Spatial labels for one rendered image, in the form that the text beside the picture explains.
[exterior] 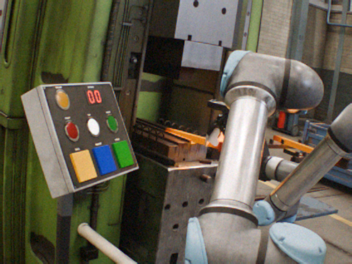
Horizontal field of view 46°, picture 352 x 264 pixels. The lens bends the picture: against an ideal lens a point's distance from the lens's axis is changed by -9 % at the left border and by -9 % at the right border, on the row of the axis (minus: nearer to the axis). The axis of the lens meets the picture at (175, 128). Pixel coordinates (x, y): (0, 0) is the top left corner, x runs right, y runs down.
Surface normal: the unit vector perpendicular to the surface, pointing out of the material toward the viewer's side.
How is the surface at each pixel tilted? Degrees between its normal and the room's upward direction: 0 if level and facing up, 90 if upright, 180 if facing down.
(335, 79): 90
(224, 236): 47
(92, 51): 90
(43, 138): 90
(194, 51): 90
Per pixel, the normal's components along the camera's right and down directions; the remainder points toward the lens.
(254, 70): -0.11, -0.56
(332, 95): -0.86, -0.04
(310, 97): 0.41, 0.51
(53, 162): -0.40, 0.11
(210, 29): 0.65, 0.23
